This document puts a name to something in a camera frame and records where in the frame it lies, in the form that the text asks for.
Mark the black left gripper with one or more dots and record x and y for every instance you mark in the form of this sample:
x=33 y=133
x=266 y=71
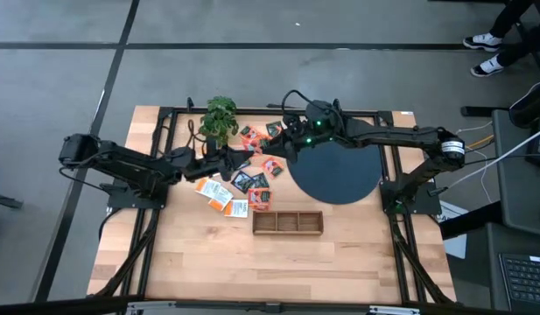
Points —
x=208 y=165

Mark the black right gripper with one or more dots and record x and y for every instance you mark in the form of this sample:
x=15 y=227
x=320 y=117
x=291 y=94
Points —
x=311 y=133

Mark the orange black-label tea packet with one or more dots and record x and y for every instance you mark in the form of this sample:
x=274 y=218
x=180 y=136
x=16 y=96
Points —
x=259 y=198
x=261 y=143
x=273 y=167
x=249 y=132

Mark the white orange Tazo tea packet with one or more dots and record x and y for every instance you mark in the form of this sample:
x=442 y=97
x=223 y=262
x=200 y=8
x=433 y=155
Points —
x=220 y=199
x=236 y=208
x=207 y=187

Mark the wooden three-compartment tray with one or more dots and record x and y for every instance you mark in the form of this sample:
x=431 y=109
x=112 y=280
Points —
x=287 y=222

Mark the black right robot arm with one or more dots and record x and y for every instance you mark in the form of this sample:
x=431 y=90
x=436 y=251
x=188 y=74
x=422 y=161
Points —
x=405 y=137

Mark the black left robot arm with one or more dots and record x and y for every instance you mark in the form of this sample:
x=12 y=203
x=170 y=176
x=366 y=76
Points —
x=121 y=162

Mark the small green potted plant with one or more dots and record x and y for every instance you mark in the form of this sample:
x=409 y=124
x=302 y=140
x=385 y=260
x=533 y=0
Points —
x=219 y=118

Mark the dark blue round mat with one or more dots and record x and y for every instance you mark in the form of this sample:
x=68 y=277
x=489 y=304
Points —
x=335 y=175

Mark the white corner sticker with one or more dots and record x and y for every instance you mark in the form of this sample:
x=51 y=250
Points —
x=407 y=113

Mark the black front crossbar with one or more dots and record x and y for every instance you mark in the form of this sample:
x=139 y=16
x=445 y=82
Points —
x=322 y=305

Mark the white sheet on floor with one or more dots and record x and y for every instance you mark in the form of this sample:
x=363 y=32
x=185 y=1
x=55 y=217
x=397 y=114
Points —
x=455 y=247

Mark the black desk foot bar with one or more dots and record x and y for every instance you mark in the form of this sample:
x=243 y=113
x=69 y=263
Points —
x=471 y=221
x=484 y=111

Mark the person's shoe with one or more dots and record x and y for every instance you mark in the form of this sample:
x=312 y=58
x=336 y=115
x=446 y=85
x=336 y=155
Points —
x=481 y=41
x=486 y=66

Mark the grey desk with laptop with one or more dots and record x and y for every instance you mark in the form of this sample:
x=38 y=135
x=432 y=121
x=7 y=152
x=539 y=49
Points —
x=475 y=271

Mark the black stand foot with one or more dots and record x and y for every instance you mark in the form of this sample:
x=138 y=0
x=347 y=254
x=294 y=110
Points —
x=2 y=202

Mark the grey side desk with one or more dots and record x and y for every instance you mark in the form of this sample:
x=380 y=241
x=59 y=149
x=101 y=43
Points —
x=521 y=188

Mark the black bag with white trim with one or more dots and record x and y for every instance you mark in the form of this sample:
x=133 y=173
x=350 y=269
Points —
x=532 y=107

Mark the person's leg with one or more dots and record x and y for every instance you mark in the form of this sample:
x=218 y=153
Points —
x=510 y=17
x=521 y=50

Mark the dark laptop keyboard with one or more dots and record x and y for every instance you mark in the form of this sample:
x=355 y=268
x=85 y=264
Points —
x=525 y=280

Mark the black aluminium table frame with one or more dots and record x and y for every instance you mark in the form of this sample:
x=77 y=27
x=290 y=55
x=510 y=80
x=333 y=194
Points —
x=163 y=113

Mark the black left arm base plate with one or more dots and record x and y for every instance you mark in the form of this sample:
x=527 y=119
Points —
x=134 y=202

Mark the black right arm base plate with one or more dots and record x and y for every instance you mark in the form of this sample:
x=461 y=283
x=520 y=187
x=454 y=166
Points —
x=427 y=201

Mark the silver metal bracket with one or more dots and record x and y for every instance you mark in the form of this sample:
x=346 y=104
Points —
x=394 y=310
x=149 y=306

